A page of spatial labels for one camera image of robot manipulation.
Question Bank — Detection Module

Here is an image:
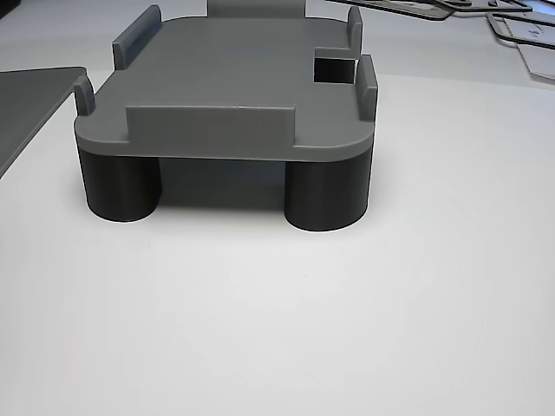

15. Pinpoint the rectangular frame with adhesive backing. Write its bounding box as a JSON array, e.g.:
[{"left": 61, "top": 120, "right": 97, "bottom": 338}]
[{"left": 485, "top": 11, "right": 555, "bottom": 49}]

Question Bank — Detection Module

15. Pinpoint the grey holder with black legs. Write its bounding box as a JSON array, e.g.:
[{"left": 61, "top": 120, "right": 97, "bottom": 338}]
[{"left": 72, "top": 0, "right": 378, "bottom": 232}]

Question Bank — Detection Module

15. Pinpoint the flat dark grey plate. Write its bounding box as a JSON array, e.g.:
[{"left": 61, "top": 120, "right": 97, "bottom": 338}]
[{"left": 0, "top": 66, "right": 88, "bottom": 178}]

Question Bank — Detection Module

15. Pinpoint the white backing sheet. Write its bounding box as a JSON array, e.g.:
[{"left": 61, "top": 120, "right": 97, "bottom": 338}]
[{"left": 513, "top": 42, "right": 555, "bottom": 81}]

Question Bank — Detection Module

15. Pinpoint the dark rectangular frame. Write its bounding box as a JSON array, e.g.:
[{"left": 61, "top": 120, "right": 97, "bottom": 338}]
[{"left": 350, "top": 0, "right": 534, "bottom": 22}]

